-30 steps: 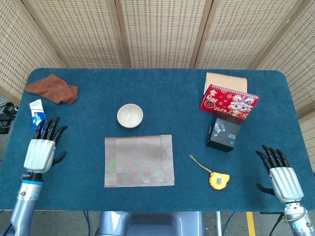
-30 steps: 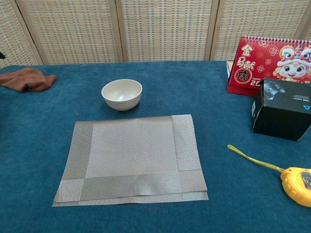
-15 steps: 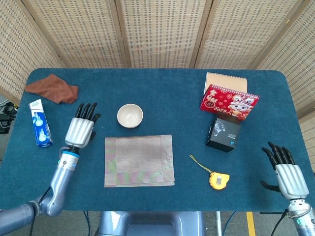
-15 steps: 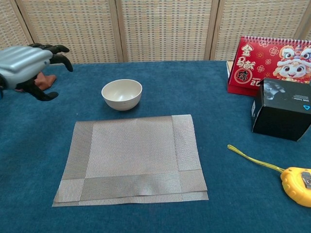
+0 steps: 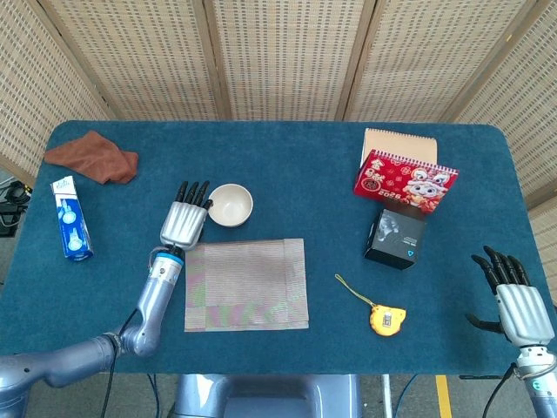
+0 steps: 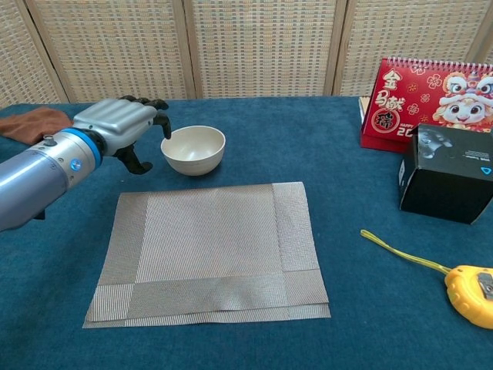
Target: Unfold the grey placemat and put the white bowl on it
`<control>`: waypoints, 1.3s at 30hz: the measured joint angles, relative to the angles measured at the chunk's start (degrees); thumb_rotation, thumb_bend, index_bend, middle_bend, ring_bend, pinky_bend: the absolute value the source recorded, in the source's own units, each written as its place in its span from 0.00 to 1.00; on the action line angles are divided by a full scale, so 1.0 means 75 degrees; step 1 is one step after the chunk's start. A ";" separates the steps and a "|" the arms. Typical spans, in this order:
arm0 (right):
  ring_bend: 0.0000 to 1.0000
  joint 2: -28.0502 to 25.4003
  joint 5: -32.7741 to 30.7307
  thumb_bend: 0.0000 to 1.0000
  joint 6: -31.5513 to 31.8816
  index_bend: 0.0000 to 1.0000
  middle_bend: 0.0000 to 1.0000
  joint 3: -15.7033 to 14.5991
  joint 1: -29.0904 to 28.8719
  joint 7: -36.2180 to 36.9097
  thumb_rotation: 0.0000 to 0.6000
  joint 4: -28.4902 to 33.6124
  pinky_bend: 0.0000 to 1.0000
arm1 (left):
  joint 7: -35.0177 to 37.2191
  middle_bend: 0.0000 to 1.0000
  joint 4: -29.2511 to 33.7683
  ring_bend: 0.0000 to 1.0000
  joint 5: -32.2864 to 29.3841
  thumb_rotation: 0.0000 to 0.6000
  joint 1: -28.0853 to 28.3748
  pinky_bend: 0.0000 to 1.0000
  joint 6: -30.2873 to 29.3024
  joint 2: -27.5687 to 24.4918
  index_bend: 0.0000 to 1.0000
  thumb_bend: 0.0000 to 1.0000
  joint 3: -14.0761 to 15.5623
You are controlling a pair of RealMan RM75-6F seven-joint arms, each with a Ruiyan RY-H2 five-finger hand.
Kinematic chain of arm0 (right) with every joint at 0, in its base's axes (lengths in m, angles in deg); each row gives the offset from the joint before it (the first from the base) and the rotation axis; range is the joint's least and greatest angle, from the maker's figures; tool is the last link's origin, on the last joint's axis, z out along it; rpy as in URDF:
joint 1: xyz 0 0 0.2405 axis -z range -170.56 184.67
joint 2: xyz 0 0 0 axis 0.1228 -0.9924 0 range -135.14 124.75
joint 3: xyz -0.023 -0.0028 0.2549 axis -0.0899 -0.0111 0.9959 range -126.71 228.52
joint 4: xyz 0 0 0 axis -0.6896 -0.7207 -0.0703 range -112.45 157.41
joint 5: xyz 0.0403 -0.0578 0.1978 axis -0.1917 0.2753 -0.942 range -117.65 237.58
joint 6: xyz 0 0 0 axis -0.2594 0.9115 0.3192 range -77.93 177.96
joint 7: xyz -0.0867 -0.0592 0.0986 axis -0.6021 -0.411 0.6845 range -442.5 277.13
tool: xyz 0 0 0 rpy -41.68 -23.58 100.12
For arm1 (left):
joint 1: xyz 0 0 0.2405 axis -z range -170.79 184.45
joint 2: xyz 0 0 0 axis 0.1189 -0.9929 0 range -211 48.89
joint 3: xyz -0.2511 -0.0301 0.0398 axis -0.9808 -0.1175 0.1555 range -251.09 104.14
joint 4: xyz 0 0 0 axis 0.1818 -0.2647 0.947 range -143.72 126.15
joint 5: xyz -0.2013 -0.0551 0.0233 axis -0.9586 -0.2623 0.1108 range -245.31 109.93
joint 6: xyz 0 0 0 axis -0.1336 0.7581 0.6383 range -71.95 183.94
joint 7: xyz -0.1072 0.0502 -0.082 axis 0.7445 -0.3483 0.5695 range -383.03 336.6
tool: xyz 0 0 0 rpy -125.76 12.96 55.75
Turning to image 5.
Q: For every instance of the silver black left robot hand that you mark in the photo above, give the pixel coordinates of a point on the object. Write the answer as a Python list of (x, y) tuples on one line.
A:
[(180, 222)]

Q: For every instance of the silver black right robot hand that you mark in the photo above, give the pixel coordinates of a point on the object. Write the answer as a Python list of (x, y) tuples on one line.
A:
[(524, 313)]

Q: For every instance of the white bowl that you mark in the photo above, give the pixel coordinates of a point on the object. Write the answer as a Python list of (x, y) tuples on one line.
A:
[(230, 206)]

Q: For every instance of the grey woven placemat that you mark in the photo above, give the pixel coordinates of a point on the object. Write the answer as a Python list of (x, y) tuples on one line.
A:
[(248, 287)]

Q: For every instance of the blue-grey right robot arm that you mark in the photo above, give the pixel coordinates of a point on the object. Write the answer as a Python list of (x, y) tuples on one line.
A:
[(541, 383)]

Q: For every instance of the brown cloth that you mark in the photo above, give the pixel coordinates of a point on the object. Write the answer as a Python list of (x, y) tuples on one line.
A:
[(95, 159)]

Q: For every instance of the blue white carton box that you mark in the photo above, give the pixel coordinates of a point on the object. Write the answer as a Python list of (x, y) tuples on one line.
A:
[(71, 222)]

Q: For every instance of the yellow tape measure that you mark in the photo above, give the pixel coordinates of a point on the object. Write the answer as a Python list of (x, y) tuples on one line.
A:
[(385, 322)]

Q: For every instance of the black product box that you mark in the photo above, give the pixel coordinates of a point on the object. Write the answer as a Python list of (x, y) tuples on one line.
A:
[(396, 239)]

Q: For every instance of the red desk calendar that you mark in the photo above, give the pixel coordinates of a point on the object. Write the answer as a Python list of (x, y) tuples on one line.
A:
[(400, 183)]

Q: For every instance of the bamboo folding screen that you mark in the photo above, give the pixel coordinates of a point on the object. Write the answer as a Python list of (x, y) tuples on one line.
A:
[(287, 65)]

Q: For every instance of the blue-grey robot torso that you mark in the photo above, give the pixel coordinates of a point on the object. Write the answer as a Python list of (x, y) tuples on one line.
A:
[(261, 396)]

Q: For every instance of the kraft spiral notebook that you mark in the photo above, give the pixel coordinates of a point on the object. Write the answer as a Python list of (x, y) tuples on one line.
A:
[(400, 141)]

